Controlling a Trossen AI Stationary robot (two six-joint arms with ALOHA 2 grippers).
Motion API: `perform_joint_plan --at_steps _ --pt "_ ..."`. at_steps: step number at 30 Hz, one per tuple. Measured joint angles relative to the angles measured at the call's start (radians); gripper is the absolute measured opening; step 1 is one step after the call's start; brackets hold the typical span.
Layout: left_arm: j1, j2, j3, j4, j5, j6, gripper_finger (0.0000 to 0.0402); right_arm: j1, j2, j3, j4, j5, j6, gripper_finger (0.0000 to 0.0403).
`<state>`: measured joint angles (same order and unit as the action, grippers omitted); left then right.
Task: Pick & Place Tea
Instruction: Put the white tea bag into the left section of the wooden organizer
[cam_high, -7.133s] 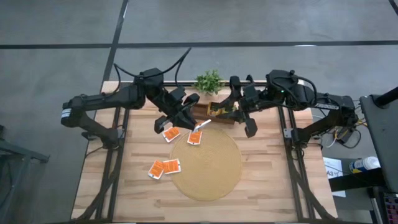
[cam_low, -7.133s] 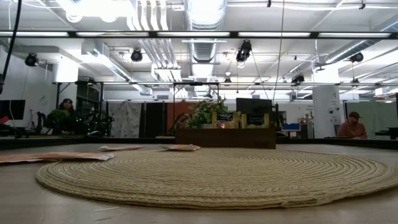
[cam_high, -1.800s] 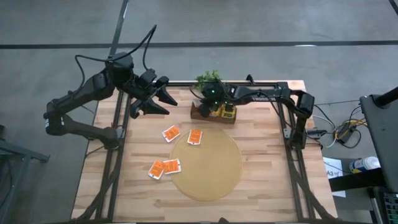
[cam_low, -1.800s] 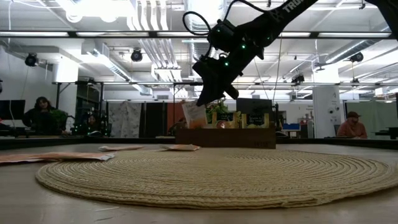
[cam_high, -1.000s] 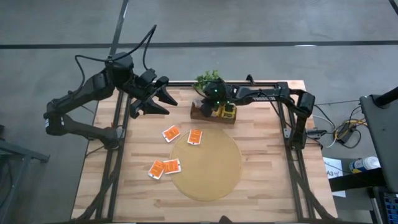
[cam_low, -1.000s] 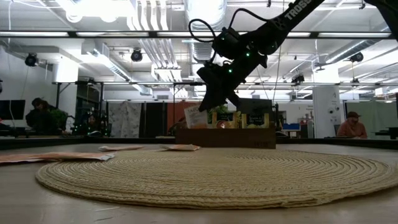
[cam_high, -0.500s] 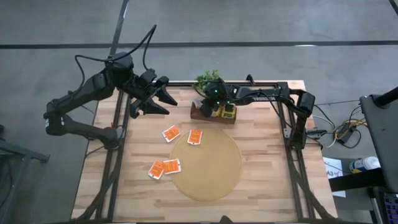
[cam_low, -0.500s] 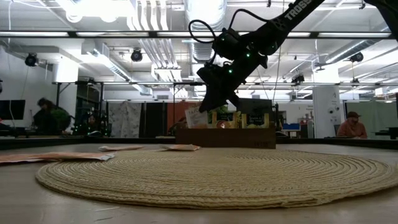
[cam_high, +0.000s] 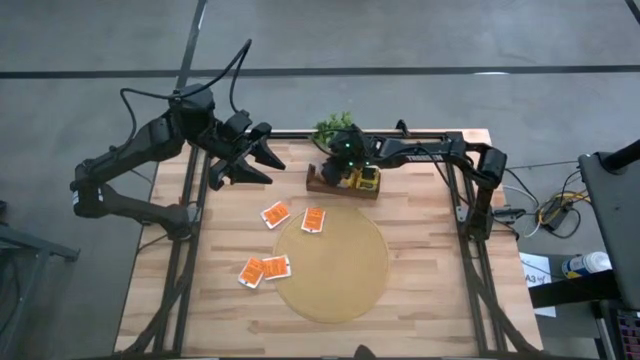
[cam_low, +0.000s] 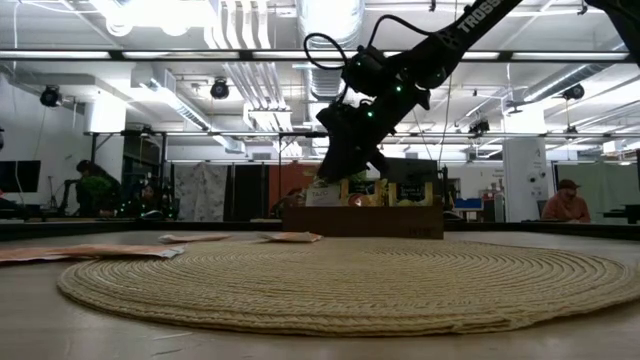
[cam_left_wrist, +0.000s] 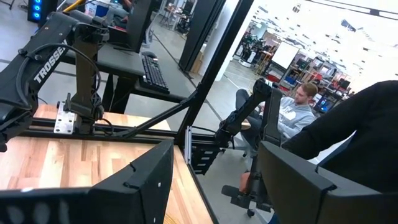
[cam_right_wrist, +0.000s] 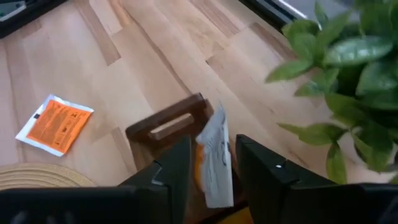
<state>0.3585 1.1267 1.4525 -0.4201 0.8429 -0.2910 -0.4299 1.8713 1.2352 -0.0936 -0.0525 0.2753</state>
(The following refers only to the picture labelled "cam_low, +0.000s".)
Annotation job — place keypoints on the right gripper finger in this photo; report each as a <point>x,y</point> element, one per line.
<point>356,167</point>
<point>335,167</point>

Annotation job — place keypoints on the brown wooden organizer box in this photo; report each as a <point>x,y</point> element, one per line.
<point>360,222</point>

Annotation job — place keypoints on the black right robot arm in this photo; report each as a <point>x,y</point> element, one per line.
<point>440,45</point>

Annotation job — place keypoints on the black background robot arm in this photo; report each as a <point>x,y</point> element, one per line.
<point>150,202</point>

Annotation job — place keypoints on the orange panel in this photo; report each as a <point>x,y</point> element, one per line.
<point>287,177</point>

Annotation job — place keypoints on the black monitor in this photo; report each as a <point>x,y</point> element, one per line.
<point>22,175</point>
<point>420,170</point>

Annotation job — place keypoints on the black panel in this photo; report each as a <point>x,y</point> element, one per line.
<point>250,192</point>

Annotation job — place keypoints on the teal background cabinet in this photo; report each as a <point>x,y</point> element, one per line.
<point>467,204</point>

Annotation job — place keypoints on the round woven placemat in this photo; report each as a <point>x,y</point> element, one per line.
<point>350,285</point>

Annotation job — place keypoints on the grey patterned curtain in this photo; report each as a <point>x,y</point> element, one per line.
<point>200,192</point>

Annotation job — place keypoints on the white pillar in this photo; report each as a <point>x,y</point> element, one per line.
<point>525,190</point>

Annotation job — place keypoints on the black overhead rig beam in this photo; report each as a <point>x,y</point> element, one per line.
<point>200,55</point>

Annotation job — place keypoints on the person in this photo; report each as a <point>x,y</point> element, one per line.
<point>565,207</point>
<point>90,172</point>

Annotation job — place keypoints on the small background plant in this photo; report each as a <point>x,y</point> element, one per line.
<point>97,186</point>

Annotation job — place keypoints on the pale green partition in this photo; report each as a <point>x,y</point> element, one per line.
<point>620,185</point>

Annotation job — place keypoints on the black background desk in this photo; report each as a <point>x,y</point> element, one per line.
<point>625,214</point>

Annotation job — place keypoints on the black hanging camera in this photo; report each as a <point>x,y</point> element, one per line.
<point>574,92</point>
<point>479,127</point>
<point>51,96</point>
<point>219,90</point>

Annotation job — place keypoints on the black metal table frame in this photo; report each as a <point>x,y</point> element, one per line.
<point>125,229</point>

